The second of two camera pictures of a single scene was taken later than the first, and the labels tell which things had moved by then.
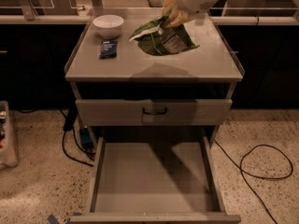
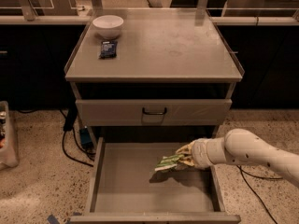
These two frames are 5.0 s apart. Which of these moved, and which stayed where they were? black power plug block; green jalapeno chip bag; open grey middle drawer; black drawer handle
Moved: green jalapeno chip bag
Stayed: black drawer handle; black power plug block; open grey middle drawer
